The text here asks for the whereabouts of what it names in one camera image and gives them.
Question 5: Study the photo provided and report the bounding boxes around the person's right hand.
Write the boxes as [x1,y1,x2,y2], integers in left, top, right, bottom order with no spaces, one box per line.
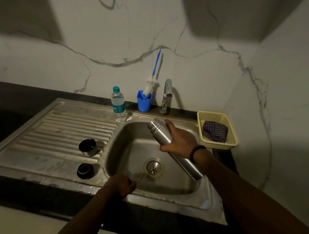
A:
[159,119,199,160]

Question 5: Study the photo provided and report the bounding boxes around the person's left hand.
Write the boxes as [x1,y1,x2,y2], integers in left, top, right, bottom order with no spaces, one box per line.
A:
[104,174,137,198]

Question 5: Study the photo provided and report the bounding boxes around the stainless steel flask bottle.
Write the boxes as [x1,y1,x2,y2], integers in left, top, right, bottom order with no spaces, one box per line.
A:
[147,118,205,181]

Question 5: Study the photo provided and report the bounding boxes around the person's left forearm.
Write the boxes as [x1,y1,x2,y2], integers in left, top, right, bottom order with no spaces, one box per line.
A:
[58,187,123,234]

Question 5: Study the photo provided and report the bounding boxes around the person's right forearm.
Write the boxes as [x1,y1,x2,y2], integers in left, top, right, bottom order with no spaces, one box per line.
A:
[193,148,309,234]

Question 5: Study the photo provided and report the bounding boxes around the chrome sink faucet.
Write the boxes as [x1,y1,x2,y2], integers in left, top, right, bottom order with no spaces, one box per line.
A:
[159,79,173,115]

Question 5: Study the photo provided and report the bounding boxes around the blue plastic cup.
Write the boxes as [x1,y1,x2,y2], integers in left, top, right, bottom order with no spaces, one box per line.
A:
[137,90,153,113]

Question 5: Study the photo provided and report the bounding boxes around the sink drain strainer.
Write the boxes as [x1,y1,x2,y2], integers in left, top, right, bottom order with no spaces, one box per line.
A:
[144,158,165,179]

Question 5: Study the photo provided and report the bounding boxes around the checkered purple cloth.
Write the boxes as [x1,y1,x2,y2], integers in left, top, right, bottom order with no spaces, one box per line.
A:
[202,121,229,143]

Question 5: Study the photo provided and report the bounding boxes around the yellow plastic basket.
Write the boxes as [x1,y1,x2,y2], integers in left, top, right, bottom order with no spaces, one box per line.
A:
[197,111,239,150]

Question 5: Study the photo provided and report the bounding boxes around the clear plastic water bottle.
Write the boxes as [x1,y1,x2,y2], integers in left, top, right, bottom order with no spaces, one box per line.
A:
[111,86,127,122]

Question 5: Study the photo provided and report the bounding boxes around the stainless steel sink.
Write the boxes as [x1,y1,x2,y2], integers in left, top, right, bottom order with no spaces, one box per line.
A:
[0,98,228,226]

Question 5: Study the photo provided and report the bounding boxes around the steel flask cup lid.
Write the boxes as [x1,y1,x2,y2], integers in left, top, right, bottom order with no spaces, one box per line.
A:
[78,139,98,157]

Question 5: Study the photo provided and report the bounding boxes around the black flask stopper cap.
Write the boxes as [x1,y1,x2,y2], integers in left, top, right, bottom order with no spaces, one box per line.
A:
[77,163,94,180]

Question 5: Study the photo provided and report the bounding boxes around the black beaded bracelet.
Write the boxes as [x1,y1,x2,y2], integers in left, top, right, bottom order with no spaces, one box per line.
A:
[189,145,207,164]

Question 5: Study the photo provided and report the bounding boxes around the blue handled bottle brush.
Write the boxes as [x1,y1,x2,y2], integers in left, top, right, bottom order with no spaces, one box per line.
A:
[142,49,162,96]

